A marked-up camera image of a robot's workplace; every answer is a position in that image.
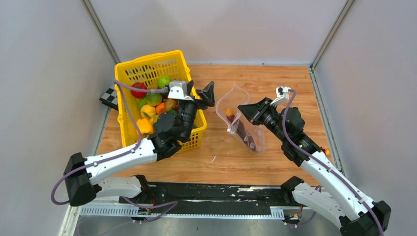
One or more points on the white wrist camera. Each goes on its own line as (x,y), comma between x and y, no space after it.
(282,96)
(180,90)

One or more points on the yellow plastic basket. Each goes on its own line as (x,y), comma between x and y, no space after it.
(147,70)

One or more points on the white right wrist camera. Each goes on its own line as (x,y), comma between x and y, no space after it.
(282,96)

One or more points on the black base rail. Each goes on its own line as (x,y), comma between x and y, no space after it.
(217,199)

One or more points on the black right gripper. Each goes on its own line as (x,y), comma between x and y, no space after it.
(253,112)

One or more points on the black white checkerboard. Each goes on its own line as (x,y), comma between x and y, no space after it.
(109,98)

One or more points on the clear zip top bag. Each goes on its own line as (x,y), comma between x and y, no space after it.
(238,96)

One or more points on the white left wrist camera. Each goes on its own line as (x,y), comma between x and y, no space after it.
(180,90)

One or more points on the green leafy vegetable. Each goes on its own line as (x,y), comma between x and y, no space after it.
(141,103)

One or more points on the yellow green mango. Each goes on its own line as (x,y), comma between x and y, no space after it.
(153,99)

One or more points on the yellow bell pepper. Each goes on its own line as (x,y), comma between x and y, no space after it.
(145,126)

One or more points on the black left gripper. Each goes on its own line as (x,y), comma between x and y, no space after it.
(207,94)

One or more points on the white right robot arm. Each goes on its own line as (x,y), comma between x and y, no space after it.
(343,204)

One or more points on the yellow fruit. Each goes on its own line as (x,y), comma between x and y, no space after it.
(147,111)

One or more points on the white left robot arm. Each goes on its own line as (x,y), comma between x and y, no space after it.
(87,178)

